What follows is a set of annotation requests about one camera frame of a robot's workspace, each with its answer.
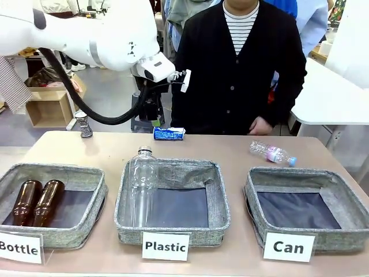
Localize grey plastic stool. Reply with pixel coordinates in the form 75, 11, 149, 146
130, 91, 167, 134

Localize white panel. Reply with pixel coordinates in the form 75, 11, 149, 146
325, 0, 369, 89

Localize white Bottle label sign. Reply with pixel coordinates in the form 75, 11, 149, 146
0, 231, 44, 265

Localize white Plastic label sign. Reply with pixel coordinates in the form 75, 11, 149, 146
141, 231, 191, 262

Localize person in grey jacket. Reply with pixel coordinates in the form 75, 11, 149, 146
161, 0, 216, 63

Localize grey fabric basket can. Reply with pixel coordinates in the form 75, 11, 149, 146
243, 166, 369, 254

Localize grey fabric basket plastic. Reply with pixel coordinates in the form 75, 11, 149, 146
114, 158, 232, 248

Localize checkered cloth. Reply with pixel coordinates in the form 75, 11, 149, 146
0, 54, 33, 115

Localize cardboard box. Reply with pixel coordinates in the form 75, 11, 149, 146
25, 73, 88, 129

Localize large clear plastic bottle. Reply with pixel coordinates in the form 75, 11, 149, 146
127, 145, 160, 229

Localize crushed silver can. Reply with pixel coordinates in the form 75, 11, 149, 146
74, 110, 94, 139

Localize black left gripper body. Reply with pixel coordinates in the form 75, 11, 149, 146
135, 76, 171, 109

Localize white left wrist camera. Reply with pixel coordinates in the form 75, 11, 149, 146
168, 69, 193, 93

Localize small pink-label plastic bottle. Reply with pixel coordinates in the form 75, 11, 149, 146
248, 140, 298, 168

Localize grey fabric basket bottle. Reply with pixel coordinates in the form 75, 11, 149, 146
0, 163, 109, 249

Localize clothes in cardboard box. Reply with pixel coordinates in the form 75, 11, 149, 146
25, 66, 73, 88

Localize person in black cardigan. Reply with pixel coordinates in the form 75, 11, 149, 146
170, 0, 308, 136

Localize person's hand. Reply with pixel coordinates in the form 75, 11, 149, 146
249, 116, 275, 136

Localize person in white jacket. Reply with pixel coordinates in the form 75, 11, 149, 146
59, 50, 87, 72

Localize white paper roll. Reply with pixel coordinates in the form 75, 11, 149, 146
319, 40, 334, 56

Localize white Can label sign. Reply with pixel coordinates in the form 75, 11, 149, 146
262, 232, 317, 263

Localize person in light blue coat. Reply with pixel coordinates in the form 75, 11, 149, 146
285, 0, 330, 60

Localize brown glass bottle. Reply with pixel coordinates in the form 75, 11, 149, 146
11, 179, 44, 227
32, 179, 66, 228

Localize crushed blue white can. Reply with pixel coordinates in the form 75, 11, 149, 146
153, 126, 186, 141

